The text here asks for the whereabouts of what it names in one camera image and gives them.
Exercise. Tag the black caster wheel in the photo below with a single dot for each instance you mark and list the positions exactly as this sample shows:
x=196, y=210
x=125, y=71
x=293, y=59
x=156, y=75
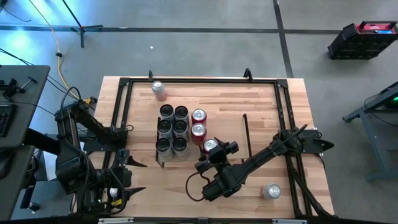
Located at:
x=33, y=207

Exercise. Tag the wooden shelf with black frame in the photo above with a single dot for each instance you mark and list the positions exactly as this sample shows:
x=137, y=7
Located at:
x=230, y=130

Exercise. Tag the short silver white can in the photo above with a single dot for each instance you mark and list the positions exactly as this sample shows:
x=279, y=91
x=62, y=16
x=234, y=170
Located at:
x=271, y=191

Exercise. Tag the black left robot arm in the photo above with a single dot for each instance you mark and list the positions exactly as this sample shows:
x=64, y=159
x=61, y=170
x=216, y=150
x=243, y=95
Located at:
x=74, y=149

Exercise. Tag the black tripod stand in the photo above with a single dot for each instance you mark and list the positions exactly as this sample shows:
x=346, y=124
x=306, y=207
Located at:
x=81, y=31

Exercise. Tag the short white pink can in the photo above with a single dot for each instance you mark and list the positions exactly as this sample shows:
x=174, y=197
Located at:
x=158, y=90

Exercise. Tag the black hand tool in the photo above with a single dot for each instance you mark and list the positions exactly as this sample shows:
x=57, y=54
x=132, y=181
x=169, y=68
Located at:
x=18, y=85

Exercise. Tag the black table clamp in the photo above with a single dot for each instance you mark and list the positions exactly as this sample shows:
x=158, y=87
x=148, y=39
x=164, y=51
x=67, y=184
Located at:
x=150, y=74
x=247, y=74

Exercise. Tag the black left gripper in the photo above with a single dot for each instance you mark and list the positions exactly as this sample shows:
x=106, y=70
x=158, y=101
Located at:
x=119, y=177

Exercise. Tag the black keyboard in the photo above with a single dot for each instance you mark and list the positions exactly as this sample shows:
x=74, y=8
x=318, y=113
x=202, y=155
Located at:
x=4, y=119

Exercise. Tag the red cola can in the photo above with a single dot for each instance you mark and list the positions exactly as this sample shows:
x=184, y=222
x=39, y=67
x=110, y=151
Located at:
x=211, y=144
x=199, y=115
x=199, y=130

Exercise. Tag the red black tool case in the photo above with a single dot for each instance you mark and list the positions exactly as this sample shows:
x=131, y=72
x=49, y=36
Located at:
x=360, y=40

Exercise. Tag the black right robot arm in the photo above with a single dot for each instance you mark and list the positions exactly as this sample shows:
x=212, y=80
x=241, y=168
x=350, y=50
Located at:
x=267, y=155

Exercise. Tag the black aluminium table frame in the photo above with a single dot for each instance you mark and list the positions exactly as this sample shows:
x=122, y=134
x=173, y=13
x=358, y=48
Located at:
x=186, y=80

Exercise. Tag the yellow label tag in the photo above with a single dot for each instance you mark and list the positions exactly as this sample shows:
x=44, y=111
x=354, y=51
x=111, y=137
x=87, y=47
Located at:
x=116, y=203

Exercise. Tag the grey metal bracket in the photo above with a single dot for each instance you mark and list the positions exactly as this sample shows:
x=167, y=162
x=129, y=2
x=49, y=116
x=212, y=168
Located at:
x=115, y=220
x=289, y=221

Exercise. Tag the dark grey desk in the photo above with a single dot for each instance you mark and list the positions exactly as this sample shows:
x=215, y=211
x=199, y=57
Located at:
x=21, y=102
x=14, y=180

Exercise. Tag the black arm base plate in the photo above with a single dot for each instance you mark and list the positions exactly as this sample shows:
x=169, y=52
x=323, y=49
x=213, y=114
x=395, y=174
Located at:
x=314, y=140
x=99, y=146

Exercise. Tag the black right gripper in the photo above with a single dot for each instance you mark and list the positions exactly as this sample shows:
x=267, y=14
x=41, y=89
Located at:
x=224, y=180

